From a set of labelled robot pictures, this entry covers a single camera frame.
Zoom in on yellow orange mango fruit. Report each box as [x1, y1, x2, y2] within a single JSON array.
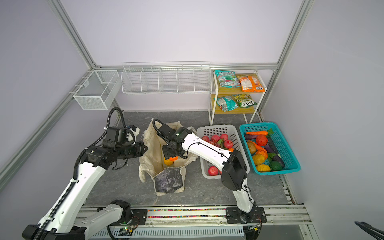
[[164, 160, 174, 166]]

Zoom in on cream canvas tote bag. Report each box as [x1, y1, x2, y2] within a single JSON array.
[[139, 122, 198, 196]]

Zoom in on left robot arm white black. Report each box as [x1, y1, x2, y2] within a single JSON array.
[[22, 107, 148, 240]]

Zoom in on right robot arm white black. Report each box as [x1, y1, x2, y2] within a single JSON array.
[[152, 119, 267, 225]]

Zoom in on teal snack bag lower shelf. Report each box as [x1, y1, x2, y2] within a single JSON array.
[[217, 96, 239, 112]]

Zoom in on teal snack bag shelf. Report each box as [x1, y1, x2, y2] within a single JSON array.
[[215, 70, 241, 88], [217, 96, 239, 112]]

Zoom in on green snack bag lower shelf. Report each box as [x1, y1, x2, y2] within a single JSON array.
[[232, 94, 257, 109]]

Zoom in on teal snack bag top shelf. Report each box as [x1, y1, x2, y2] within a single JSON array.
[[215, 70, 241, 88]]

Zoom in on orange snack bag top shelf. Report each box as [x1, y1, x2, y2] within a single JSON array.
[[237, 74, 265, 93]]

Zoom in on red apple back left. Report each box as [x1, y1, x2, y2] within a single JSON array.
[[202, 136, 210, 142]]

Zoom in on red apple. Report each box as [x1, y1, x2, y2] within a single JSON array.
[[208, 166, 219, 176], [221, 134, 229, 141], [211, 135, 221, 144], [202, 136, 210, 142], [223, 140, 234, 149]]

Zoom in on red apple front middle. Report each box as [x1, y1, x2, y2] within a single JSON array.
[[211, 135, 221, 144]]

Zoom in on red apple back right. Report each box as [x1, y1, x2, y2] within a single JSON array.
[[221, 134, 229, 141]]

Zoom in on red apple front left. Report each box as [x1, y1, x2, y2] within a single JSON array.
[[208, 166, 219, 176]]

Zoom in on red apple centre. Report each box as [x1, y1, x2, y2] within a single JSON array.
[[223, 140, 234, 149]]

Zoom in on white plastic fruit basket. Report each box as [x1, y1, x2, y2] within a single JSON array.
[[196, 123, 250, 180]]

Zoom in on white mesh box basket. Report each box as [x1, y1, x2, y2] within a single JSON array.
[[73, 70, 121, 111]]

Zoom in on brown potato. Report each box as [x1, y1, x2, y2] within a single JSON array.
[[247, 141, 257, 155]]

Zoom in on white two-tier wooden shelf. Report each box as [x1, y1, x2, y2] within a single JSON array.
[[208, 70, 267, 125]]

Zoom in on orange pumpkin vegetable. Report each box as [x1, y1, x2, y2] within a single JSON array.
[[256, 150, 268, 160]]

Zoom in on yellow bell pepper vegetable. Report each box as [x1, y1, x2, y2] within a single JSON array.
[[252, 154, 266, 166]]

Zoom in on red tomato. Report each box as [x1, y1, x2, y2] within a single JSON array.
[[255, 135, 268, 147]]

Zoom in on orange carrot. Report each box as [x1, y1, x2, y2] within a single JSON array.
[[246, 129, 274, 136]]

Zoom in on yellow corn vegetable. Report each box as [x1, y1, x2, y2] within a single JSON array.
[[257, 164, 271, 173]]

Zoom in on teal plastic vegetable basket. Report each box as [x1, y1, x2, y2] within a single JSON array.
[[239, 123, 301, 175]]

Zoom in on purple eggplant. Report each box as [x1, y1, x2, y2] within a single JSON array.
[[244, 134, 286, 168]]

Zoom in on green avocado vegetable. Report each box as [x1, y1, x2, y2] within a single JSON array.
[[269, 161, 283, 172]]

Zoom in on black tripod leg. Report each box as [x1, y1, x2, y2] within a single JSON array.
[[355, 221, 384, 240]]

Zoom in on white wire wall basket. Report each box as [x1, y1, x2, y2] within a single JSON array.
[[121, 62, 213, 94]]

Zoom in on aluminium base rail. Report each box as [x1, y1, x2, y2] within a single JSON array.
[[91, 205, 319, 240]]

